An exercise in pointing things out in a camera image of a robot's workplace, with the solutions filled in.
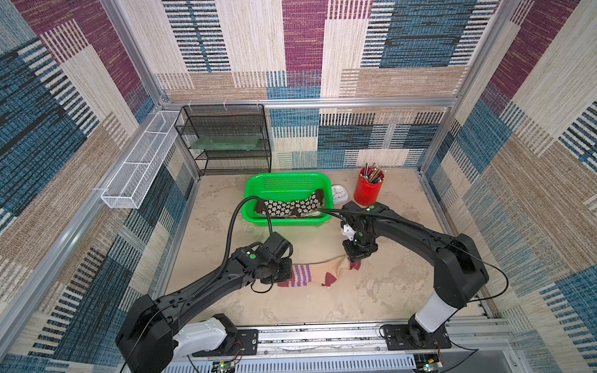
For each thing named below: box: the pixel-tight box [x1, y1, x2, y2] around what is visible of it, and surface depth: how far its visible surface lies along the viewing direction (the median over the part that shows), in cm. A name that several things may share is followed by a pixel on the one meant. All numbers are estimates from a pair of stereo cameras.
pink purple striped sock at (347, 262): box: [338, 255, 362, 271], surface depth 84 cm
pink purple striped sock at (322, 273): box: [277, 256, 345, 287], surface depth 86 cm
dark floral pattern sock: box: [254, 188, 325, 217], surface depth 103 cm
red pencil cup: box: [353, 162, 388, 206], surface depth 104 cm
